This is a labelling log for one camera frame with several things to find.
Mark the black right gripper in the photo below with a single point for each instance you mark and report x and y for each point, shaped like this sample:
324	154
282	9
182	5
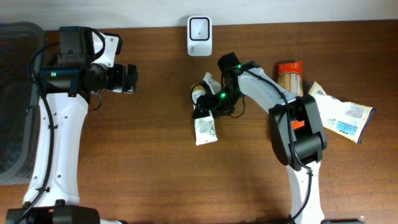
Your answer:
209	97

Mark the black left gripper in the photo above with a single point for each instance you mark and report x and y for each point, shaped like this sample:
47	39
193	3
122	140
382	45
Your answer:
119	83

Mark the white tube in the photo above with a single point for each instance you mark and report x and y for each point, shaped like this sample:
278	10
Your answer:
204	122

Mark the orange pasta package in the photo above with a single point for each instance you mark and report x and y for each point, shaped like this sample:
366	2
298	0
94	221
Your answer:
289	77

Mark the yellow chip bag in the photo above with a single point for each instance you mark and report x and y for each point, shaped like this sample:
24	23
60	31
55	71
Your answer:
345	118

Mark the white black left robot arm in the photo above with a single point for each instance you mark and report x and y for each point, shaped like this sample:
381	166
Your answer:
62	89

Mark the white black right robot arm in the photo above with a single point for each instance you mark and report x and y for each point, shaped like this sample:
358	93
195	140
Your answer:
297	135

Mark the white barcode scanner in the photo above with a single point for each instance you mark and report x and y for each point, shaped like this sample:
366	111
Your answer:
199	36

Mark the grey plastic mesh basket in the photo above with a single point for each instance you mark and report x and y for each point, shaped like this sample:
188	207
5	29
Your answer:
19	101

